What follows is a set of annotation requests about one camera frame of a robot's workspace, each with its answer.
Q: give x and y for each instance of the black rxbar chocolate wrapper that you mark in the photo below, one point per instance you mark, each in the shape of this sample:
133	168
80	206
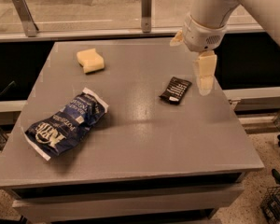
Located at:
175	90

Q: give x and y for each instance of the metal glass bracket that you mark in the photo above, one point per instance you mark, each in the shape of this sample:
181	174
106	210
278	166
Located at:
146	16
28	24

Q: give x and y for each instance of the blue chip bag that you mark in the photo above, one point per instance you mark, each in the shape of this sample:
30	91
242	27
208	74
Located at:
65	129

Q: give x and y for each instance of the yellow sponge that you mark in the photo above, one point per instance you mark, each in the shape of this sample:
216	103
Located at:
90	60

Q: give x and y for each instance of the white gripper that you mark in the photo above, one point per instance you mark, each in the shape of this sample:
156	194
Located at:
202	35

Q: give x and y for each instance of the middle metal glass bracket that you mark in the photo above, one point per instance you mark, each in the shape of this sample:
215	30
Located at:
146	16

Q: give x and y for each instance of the grey table drawer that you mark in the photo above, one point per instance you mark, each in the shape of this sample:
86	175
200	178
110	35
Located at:
128	203

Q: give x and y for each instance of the black wire basket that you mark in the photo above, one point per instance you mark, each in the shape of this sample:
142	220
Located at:
270	205

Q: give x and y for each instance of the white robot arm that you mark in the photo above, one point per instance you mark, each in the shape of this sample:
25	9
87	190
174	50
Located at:
206	24

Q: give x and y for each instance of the left metal glass bracket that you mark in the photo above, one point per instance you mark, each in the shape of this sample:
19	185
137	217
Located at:
28	24

